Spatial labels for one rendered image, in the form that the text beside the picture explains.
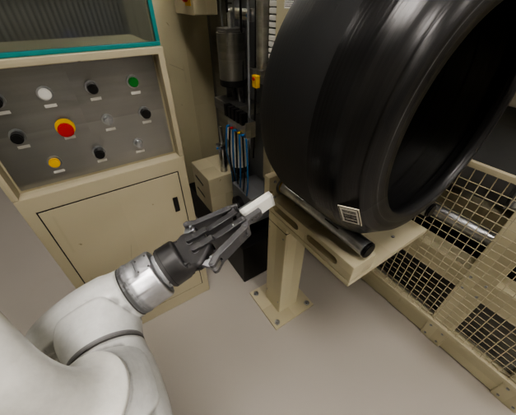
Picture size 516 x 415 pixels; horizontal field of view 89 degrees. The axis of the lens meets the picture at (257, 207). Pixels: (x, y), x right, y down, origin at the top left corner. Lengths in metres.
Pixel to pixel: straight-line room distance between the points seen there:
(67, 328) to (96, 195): 0.67
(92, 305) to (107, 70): 0.73
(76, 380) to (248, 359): 1.19
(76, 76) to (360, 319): 1.63
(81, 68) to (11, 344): 0.81
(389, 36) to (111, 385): 0.53
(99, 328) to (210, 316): 1.19
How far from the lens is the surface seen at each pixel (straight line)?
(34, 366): 0.33
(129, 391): 0.38
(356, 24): 0.47
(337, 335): 1.59
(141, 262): 0.47
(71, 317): 0.48
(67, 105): 1.02
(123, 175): 1.07
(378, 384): 1.56
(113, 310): 0.46
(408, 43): 0.45
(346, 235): 0.71
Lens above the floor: 1.39
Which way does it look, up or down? 39 degrees down
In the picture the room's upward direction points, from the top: straight up
